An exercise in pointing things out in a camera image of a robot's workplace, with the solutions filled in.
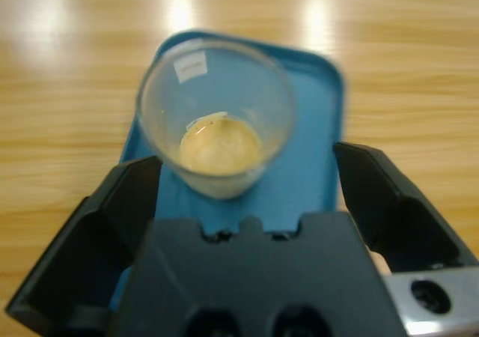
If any blue plastic tray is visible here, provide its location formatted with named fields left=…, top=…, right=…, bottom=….
left=108, top=28, right=347, bottom=312

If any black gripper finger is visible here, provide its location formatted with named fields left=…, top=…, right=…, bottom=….
left=332, top=142, right=479, bottom=276
left=5, top=155, right=163, bottom=337

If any clear drinking glass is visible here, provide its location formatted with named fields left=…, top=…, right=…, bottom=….
left=136, top=39, right=299, bottom=200

